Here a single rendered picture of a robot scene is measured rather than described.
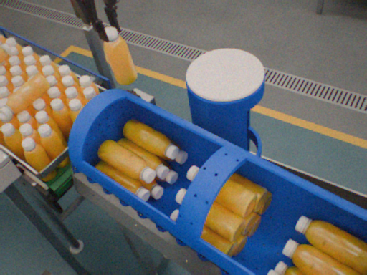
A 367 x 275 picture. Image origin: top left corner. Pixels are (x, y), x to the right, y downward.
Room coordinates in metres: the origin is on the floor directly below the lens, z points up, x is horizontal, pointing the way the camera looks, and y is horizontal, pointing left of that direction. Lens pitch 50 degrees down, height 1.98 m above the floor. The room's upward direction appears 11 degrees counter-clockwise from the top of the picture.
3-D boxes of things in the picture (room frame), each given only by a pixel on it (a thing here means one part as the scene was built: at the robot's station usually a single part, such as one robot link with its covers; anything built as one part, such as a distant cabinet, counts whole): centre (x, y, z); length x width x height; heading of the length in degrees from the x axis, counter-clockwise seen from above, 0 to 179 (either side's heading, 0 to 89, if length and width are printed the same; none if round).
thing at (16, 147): (0.95, 0.56, 0.98); 0.07 x 0.07 x 0.17
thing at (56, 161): (0.95, 0.33, 0.96); 0.40 x 0.01 x 0.03; 133
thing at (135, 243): (0.80, 0.29, 0.31); 0.06 x 0.06 x 0.63; 43
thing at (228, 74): (1.05, -0.20, 1.03); 0.28 x 0.28 x 0.01
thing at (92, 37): (1.42, 0.28, 0.55); 0.04 x 0.04 x 1.10; 43
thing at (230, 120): (1.05, -0.20, 0.59); 0.28 x 0.28 x 0.88
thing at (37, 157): (0.87, 0.48, 0.98); 0.07 x 0.07 x 0.17
